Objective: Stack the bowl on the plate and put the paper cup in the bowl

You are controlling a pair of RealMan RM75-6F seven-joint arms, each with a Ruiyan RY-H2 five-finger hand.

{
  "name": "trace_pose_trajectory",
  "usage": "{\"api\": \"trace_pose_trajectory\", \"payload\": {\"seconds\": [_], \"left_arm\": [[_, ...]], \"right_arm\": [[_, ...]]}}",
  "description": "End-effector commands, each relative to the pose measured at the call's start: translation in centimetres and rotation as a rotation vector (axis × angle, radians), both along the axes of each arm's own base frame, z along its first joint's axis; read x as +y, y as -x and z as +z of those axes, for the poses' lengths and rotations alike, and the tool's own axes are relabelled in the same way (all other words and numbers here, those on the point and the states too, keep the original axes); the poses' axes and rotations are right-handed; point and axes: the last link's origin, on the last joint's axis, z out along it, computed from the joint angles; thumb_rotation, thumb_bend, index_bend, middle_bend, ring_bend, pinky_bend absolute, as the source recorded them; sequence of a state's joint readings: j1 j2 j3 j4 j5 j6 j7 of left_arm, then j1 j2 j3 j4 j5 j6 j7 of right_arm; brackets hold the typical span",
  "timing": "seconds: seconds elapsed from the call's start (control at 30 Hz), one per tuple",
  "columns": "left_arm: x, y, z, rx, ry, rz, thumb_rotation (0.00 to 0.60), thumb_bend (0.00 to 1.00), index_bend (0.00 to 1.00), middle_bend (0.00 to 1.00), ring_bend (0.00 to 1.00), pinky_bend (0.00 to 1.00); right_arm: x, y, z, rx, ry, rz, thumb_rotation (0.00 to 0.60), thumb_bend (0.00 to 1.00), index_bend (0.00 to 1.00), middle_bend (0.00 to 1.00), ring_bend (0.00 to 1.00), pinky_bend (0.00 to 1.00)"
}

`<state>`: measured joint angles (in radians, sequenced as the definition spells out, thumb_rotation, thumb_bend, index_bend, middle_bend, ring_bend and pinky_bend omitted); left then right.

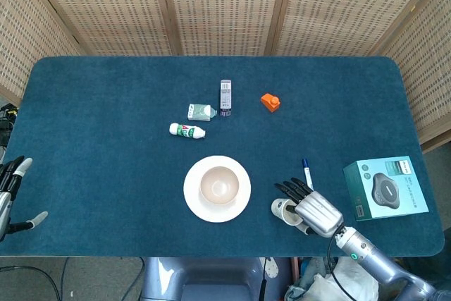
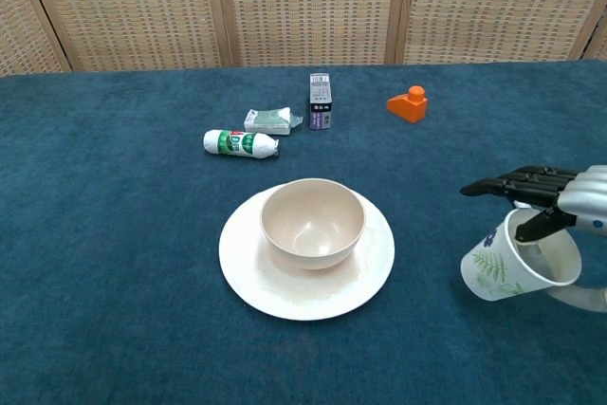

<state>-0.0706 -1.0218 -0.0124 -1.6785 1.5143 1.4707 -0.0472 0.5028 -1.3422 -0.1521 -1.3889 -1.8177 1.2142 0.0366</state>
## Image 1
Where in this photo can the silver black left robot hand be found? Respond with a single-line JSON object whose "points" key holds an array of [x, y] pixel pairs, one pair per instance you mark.
{"points": [[8, 181]]}

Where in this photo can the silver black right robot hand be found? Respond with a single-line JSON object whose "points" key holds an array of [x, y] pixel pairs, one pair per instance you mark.
{"points": [[319, 213]]}

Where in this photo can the white paper cup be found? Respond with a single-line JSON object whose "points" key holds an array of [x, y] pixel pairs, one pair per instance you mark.
{"points": [[281, 214]]}

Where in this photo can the beige bowl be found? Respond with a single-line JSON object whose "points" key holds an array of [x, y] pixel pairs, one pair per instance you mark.
{"points": [[219, 185]]}

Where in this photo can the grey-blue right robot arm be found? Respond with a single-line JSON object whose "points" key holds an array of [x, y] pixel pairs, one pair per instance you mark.
{"points": [[380, 264]]}

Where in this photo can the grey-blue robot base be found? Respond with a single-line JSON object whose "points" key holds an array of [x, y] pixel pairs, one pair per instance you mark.
{"points": [[211, 280]]}

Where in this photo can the white round plate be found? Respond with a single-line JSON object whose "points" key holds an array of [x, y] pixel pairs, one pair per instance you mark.
{"points": [[192, 197]]}

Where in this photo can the blue white marker pen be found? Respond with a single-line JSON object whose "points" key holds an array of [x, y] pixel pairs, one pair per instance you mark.
{"points": [[307, 172]]}

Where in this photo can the blue denim cloth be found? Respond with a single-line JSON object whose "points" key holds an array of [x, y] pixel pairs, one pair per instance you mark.
{"points": [[311, 268]]}

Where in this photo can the teal speaker box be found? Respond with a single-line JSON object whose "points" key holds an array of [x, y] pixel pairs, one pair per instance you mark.
{"points": [[385, 188]]}

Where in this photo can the white perforated insole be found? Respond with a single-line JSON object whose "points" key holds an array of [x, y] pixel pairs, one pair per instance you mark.
{"points": [[271, 268]]}

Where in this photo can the white crumpled cloth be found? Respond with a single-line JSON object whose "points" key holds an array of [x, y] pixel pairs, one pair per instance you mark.
{"points": [[352, 281]]}

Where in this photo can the blue felt table cover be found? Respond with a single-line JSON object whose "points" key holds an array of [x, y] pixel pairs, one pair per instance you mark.
{"points": [[105, 160]]}

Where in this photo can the orange toy block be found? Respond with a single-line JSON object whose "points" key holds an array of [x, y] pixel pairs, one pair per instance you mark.
{"points": [[270, 102]]}

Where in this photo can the white green plastic bottle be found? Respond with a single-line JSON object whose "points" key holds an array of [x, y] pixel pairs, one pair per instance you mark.
{"points": [[186, 130]]}

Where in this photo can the green white small carton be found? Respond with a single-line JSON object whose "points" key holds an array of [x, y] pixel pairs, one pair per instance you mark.
{"points": [[199, 112]]}

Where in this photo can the woven wooden folding screen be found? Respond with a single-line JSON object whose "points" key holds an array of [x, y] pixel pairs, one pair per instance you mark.
{"points": [[225, 5]]}

